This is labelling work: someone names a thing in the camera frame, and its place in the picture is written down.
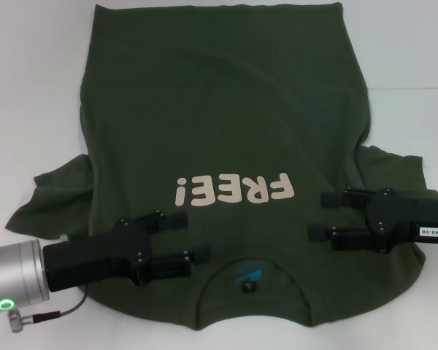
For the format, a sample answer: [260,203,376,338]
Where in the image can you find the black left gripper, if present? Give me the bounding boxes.
[42,210,211,294]

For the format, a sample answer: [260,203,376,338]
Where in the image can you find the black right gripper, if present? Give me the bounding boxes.
[307,187,438,253]

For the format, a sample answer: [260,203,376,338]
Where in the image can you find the dark green FREE t-shirt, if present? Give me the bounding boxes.
[5,1,430,331]

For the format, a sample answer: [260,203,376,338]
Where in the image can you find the thin left arm cable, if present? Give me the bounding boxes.
[7,286,90,333]

